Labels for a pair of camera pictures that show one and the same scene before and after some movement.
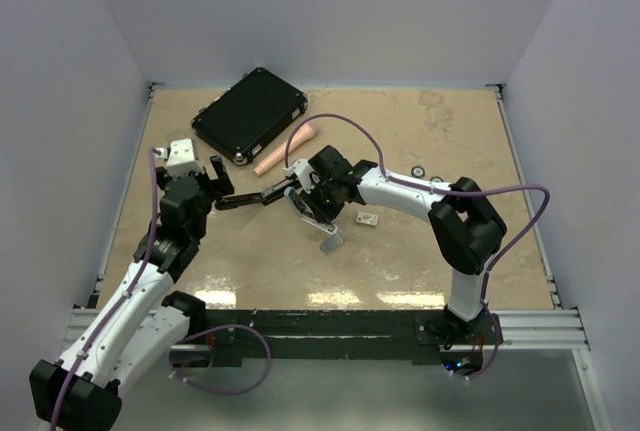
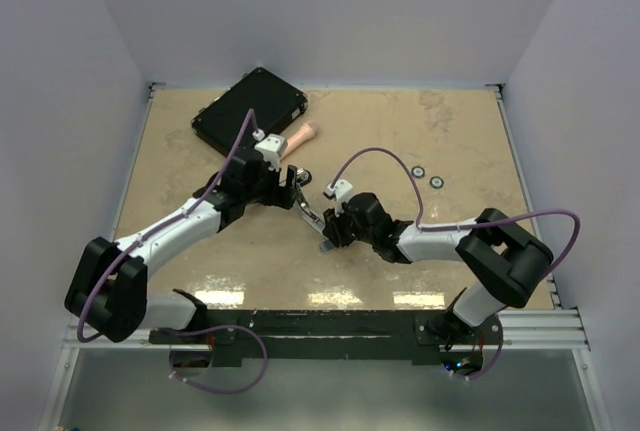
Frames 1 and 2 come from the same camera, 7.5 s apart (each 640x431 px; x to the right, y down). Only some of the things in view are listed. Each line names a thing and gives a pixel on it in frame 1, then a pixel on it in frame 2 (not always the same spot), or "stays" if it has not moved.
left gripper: [215, 190] to [280, 196]
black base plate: [334, 336] stays
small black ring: [418, 171] stays
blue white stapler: [306, 214] stays
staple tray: [330, 244] stays
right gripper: [323, 214] to [333, 227]
